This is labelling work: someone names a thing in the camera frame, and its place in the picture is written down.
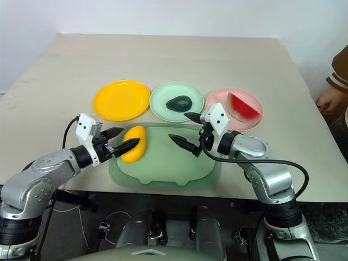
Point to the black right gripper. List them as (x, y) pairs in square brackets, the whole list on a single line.
[(207, 137)]

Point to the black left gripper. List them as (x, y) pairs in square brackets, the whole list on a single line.
[(102, 148)]

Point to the yellow toy mango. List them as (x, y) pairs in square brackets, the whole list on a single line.
[(133, 143)]

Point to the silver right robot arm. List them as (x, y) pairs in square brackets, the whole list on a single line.
[(272, 174)]

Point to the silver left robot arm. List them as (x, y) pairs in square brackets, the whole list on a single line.
[(38, 176)]

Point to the green plate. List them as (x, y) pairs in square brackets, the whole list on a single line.
[(176, 101)]

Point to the yellow plate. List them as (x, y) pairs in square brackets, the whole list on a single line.
[(121, 100)]

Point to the pink plate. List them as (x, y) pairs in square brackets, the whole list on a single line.
[(236, 108)]

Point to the dark green toy avocado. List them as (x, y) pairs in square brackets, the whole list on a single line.
[(178, 103)]

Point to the green translucent tray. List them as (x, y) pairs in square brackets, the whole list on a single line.
[(166, 157)]

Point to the red toy watermelon slice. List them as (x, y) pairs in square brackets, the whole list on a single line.
[(243, 108)]

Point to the dark rounded robot leg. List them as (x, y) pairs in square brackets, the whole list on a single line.
[(208, 231), (141, 231)]

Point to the grey-green robot torso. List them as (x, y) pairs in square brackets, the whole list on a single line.
[(146, 253)]

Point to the person in brown jacket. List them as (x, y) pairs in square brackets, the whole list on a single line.
[(334, 89)]

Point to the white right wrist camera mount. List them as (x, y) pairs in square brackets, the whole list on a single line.
[(217, 117)]

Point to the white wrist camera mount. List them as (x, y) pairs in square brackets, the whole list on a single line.
[(217, 117), (86, 133)]

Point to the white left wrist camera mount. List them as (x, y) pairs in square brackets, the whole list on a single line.
[(86, 133)]

